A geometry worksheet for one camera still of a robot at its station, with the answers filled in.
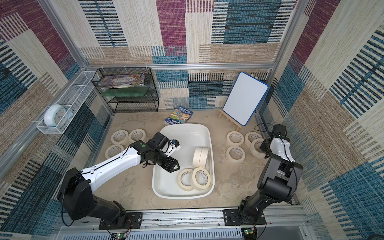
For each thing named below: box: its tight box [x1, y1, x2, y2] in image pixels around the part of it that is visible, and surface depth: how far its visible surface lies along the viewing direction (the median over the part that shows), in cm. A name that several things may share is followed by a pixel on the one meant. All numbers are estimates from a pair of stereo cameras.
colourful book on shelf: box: [97, 73, 145, 89], surface depth 83 cm
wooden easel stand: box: [217, 109, 242, 132], surface depth 107 cm
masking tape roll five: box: [105, 144, 125, 159], surface depth 98 cm
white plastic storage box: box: [152, 124, 215, 200], surface depth 86 cm
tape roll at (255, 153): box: [250, 138, 267, 158], surface depth 90 cm
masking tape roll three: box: [111, 130, 129, 145], surface depth 106 cm
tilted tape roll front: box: [192, 167, 211, 190], surface depth 81 cm
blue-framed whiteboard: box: [222, 71, 270, 127], surface depth 96 cm
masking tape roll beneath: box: [226, 146, 246, 163], surface depth 96 cm
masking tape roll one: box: [128, 128, 146, 144], surface depth 107 cm
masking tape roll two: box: [244, 131, 263, 148], surface depth 102 cm
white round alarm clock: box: [44, 104, 74, 128], surface depth 65 cm
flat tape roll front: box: [177, 168, 194, 191], surface depth 84 cm
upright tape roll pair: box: [192, 147, 209, 168], surface depth 85 cm
